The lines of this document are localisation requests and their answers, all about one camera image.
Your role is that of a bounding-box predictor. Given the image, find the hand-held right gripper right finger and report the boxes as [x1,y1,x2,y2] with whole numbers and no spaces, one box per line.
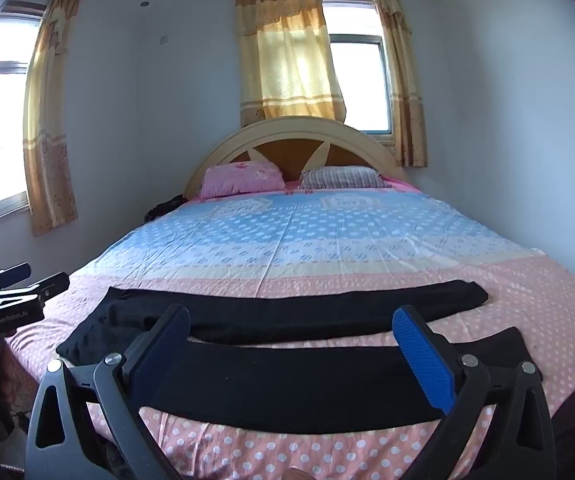
[391,306,565,480]

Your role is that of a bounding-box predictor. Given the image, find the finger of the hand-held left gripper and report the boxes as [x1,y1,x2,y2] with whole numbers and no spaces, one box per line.
[30,272,71,307]
[0,262,32,292]

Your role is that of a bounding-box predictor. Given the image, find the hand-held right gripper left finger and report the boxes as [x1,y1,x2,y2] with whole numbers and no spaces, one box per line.
[24,304,192,480]

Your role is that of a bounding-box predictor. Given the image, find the black pants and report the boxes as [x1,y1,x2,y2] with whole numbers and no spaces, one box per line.
[56,280,543,423]

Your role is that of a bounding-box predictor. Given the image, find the dark cloth beside bed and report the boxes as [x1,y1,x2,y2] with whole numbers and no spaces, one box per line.
[144,198,189,223]

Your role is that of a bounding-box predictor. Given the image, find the bed with polka dot sheet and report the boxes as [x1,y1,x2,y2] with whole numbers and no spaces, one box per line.
[5,175,575,480]

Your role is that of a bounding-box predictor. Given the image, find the long yellow side curtain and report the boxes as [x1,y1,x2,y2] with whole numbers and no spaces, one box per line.
[22,0,81,237]

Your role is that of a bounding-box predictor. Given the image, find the pink pillow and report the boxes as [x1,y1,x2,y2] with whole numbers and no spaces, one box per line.
[200,161,287,199]

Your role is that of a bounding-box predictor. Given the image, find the striped grey pillow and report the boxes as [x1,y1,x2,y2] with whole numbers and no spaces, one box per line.
[298,166,383,190]

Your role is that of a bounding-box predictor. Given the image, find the arched wooden headboard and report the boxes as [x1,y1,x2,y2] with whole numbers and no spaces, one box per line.
[184,116,408,200]

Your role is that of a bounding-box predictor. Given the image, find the window behind headboard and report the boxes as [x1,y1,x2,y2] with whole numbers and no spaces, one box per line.
[321,0,395,136]

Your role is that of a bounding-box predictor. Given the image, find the narrow yellow curtain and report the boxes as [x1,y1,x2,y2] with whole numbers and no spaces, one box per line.
[369,0,429,168]

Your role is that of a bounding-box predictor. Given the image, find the wide yellow curtain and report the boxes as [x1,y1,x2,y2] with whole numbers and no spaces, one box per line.
[234,0,345,128]

